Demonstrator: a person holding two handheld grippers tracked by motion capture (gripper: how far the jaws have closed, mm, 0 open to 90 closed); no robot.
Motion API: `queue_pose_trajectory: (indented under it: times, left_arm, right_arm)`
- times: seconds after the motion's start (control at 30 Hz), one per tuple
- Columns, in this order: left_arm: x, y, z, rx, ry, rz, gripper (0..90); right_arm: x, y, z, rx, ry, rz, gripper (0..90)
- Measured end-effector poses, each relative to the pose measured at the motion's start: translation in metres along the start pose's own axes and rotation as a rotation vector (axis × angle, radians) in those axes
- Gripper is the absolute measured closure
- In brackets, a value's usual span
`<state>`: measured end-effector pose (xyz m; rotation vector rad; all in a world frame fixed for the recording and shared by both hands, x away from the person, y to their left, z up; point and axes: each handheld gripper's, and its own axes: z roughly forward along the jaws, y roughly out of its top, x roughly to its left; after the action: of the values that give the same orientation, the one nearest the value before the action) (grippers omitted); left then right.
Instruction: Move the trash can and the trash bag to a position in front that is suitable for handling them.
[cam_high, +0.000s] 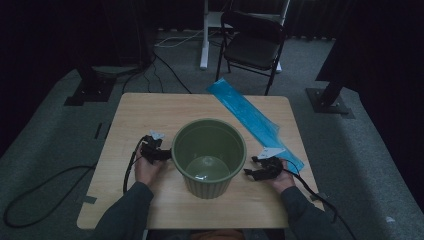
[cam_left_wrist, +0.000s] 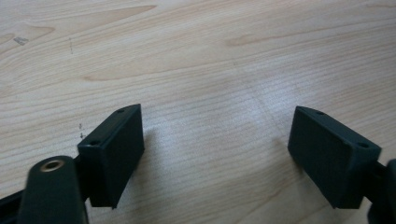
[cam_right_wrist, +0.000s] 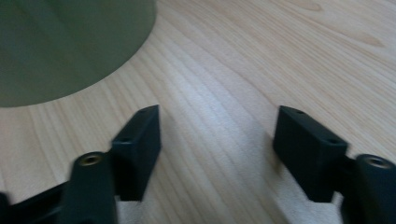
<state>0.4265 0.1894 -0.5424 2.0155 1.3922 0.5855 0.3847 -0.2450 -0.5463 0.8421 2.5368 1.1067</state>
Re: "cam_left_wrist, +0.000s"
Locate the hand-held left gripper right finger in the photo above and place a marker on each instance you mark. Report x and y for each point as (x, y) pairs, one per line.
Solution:
(330, 158)

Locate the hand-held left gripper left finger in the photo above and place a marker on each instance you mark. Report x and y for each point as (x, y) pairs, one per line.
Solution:
(112, 158)

